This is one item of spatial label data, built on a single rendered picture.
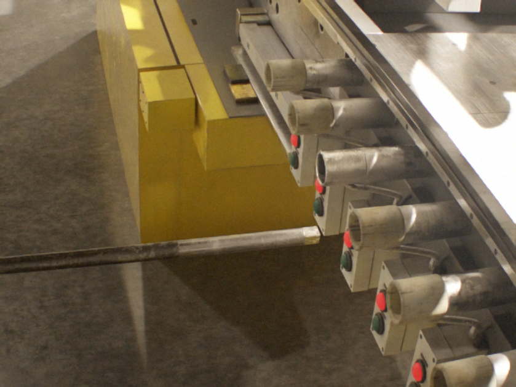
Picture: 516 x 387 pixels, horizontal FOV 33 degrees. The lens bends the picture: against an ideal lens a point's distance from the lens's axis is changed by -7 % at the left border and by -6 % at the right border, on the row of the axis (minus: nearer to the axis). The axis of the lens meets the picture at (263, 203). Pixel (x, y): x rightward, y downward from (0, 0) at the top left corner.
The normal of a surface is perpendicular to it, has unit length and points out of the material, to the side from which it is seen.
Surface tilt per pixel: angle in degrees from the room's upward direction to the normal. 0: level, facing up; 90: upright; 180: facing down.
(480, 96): 0
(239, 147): 90
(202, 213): 90
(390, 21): 0
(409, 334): 90
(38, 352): 0
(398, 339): 90
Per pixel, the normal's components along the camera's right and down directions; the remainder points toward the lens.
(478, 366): 0.10, -0.70
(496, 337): -0.97, 0.10
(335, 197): 0.25, 0.55
